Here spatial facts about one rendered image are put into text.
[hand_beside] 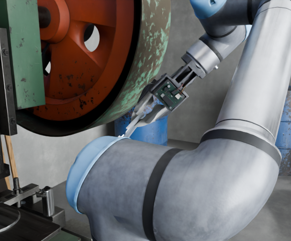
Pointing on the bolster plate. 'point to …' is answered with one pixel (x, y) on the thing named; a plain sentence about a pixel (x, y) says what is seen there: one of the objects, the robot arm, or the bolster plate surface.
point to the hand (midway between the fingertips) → (136, 120)
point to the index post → (48, 202)
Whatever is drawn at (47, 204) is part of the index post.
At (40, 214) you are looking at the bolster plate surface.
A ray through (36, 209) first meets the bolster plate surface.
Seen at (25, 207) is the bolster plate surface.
